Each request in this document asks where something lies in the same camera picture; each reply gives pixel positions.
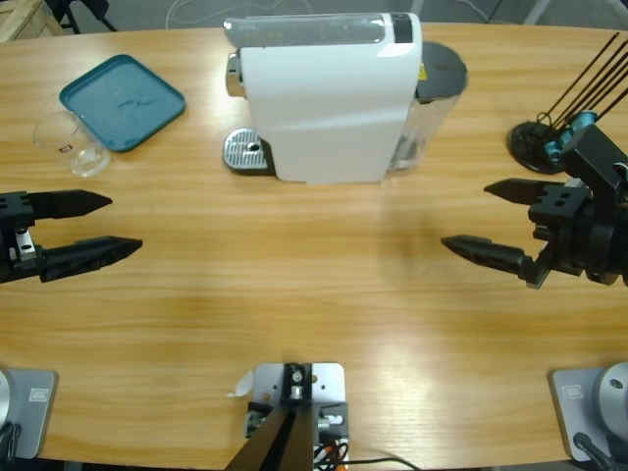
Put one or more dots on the white paper tag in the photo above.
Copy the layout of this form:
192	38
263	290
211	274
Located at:
243	385

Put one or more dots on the white capsule coffee machine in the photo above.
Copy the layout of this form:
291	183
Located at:
324	108

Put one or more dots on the grey metal table leg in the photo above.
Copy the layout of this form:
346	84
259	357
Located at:
537	11

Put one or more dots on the black capsule holder stand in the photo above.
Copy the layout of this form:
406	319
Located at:
527	147

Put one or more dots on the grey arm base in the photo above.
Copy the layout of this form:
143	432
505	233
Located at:
589	407
29	412

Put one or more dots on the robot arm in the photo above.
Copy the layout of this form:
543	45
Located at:
613	245

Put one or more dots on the clear drinking glass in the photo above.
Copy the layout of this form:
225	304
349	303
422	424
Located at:
89	162

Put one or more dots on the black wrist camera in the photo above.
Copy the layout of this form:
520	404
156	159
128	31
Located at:
593	152

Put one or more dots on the clear water tank black lid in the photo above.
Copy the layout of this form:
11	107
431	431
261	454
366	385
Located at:
441	68

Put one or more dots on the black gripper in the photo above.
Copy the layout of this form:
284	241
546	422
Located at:
15	245
569	230

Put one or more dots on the black chair legs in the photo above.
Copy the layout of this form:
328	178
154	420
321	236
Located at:
68	12

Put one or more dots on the wooden crate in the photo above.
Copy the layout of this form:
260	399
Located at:
19	17

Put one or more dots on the teal plastic tray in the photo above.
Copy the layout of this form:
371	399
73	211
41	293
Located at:
122	103

